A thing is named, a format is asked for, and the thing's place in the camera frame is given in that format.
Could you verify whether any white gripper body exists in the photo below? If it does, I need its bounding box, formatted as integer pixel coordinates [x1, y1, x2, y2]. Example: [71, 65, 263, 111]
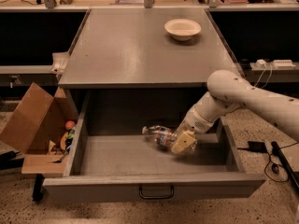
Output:
[177, 106, 213, 134]

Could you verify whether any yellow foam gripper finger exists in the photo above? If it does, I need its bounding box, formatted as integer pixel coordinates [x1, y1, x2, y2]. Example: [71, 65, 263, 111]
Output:
[171, 131, 196, 154]

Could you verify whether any clear plastic water bottle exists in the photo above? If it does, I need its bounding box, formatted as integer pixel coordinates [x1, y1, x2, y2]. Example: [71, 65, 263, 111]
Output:
[142, 125, 197, 155]

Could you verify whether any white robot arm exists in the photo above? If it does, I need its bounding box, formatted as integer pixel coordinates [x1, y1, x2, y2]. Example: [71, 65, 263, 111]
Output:
[171, 70, 299, 154]

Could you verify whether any open grey top drawer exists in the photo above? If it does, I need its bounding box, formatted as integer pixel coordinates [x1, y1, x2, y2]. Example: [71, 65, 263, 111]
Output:
[44, 91, 265, 203]

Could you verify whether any black power adapter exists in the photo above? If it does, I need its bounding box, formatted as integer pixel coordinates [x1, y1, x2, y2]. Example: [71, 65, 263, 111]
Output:
[239, 141, 267, 153]

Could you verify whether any grey metal cabinet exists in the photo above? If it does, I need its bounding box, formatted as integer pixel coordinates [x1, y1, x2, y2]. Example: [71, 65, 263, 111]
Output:
[59, 7, 239, 135]

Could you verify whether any black pole on floor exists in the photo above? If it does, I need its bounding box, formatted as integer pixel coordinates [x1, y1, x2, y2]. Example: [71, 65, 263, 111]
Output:
[271, 141, 299, 194]

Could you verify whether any white power strip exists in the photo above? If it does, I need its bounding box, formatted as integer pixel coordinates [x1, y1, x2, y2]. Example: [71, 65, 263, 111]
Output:
[253, 59, 296, 70]

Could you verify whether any white paper bowl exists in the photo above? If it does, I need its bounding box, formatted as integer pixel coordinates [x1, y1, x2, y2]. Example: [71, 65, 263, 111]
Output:
[164, 19, 201, 41]

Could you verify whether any orange ball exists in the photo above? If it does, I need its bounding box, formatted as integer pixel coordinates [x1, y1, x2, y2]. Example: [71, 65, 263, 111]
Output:
[64, 120, 76, 131]

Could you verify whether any brown cardboard box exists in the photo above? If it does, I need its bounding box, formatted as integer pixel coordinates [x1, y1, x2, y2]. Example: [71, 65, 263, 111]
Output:
[0, 83, 78, 177]

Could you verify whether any black drawer handle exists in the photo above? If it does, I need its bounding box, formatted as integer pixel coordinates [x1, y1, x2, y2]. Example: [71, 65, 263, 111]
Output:
[139, 186, 175, 201]

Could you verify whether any black cable on floor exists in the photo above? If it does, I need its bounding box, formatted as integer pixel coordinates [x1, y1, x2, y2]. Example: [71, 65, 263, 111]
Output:
[263, 141, 299, 184]

